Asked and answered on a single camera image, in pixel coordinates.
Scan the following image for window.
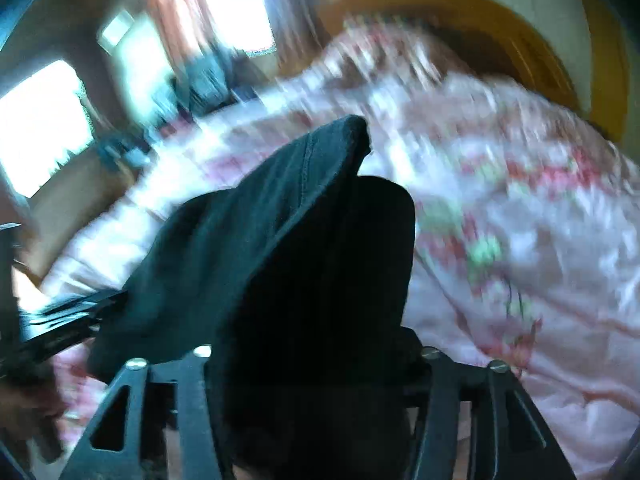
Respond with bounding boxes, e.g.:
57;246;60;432
0;59;97;200
190;0;278;57

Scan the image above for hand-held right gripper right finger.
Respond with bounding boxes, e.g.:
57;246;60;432
399;347;577;480

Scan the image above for wooden headboard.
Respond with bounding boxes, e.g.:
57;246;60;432
315;0;632;147

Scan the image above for black pants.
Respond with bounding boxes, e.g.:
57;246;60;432
87;115;433;480

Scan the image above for reddish curtain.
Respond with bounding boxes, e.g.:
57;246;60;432
142;0;213;81

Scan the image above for black leather armchair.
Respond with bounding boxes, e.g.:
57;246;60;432
167;50;241;111
97;127;153;173

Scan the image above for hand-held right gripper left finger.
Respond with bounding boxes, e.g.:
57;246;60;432
59;345;237;480

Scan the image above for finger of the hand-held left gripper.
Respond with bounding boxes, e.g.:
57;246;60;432
17;289;130;358

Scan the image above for person's left hand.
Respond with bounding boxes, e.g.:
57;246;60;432
0;382;68;463

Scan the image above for pink floral satin quilt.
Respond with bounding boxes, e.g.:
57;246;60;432
37;15;640;480

